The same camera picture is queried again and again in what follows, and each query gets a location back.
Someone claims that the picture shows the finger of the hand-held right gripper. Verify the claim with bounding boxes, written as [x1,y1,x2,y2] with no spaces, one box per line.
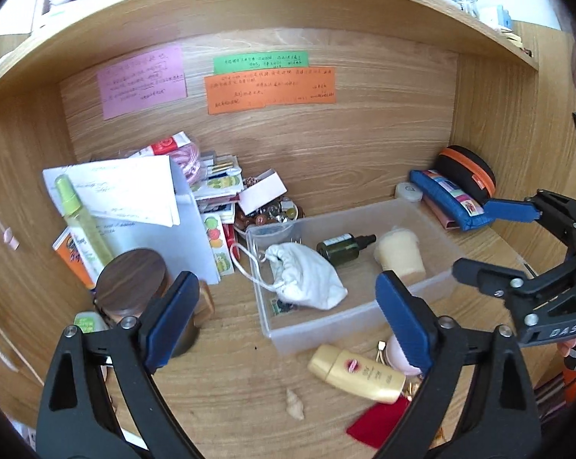
[483,189,576,255]
[452,254,576,303]

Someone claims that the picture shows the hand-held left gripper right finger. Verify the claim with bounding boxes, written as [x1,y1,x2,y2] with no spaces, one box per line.
[375,270,543,459]

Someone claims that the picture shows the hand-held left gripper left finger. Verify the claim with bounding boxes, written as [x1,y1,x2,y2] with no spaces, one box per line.
[36,270,207,459]

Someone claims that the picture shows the wooden desktop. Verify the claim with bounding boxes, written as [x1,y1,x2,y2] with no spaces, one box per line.
[10,191,572,459]

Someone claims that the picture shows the pink round compact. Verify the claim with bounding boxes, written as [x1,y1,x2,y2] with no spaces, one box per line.
[380,335,423,376]

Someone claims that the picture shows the small wooden block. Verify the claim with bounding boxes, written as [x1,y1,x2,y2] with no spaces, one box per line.
[194,280,216,327]

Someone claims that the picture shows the clear plastic storage box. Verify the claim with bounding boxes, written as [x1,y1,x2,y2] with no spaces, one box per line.
[246,199,467,357]

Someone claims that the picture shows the blue zip pouch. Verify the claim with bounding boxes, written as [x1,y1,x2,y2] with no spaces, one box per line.
[408,169,494,230]

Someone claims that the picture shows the black orange zip case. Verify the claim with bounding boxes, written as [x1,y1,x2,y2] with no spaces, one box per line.
[434,145,497,202]

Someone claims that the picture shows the jar with dark wooden lid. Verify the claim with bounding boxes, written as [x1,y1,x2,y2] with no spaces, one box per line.
[95,248,201,358]

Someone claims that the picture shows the cream plastic cup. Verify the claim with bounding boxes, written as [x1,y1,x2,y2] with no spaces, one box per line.
[373,229,428,279]

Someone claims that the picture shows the pink wallet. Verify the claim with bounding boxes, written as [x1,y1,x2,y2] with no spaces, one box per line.
[421,193,462,231]

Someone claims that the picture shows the gold lotion bottle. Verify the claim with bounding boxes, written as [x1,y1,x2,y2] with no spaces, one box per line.
[307,343,408,405]

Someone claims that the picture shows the striped cloth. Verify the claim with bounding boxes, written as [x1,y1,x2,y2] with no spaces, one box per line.
[535,377,570,422]

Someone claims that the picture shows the fruit sticker sheet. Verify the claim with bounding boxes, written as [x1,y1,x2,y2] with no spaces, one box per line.
[202,212,235,276]

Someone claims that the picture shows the dark green dropper bottle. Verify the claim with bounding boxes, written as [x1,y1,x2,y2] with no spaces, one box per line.
[316,232,378,265]

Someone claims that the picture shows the white round jar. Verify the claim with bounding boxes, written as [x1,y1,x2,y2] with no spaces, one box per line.
[395,182,425,203]

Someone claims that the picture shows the red velvet pouch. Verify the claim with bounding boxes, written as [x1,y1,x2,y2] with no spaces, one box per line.
[347,396,413,451]

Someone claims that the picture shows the orange white box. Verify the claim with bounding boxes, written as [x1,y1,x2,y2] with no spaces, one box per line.
[52,229,100,290]

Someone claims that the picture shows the white paper folder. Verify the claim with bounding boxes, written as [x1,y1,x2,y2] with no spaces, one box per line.
[42,155,222,286]

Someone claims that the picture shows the light green spray bottle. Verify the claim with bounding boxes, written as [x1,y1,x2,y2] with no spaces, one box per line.
[54,174,115,269]

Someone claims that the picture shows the beige seashell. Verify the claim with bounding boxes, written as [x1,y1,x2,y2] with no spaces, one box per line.
[285,387,306,422]

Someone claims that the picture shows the fruit print pouch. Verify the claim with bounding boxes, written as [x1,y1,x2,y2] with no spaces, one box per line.
[191,174,246,197]

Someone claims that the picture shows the pile of beads and trinkets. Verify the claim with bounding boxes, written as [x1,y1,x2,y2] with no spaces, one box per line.
[235,198,304,233]

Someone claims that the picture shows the white card box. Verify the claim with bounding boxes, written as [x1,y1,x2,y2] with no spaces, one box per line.
[238,169,288,214]

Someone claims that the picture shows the cotton swab packet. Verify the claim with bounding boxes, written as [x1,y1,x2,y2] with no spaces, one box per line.
[201,152,243,178]

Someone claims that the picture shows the red white packet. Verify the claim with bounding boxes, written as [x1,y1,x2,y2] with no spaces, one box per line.
[129,131,193,159]

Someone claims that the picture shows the white blue box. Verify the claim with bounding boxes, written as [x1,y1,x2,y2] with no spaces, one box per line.
[481,4,514,32]

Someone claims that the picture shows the pink paper note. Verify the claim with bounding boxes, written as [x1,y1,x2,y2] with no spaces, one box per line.
[96,46,188,122]

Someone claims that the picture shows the orange paper note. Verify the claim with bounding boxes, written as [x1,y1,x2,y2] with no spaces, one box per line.
[204,66,338,116]

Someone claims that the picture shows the green paper note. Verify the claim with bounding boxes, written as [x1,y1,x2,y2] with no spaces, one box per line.
[213,50,310,75]

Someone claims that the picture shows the brown stick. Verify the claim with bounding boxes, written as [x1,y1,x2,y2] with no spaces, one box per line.
[33,0,57,30]

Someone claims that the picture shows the white drawstring pouch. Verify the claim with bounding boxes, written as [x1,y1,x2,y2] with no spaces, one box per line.
[229,242,350,311]

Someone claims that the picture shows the pink coiled cable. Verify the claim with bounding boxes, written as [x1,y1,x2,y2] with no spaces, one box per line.
[170,140,203,185]

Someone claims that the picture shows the white cable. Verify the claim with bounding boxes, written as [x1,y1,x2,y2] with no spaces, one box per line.
[0,153,21,252]

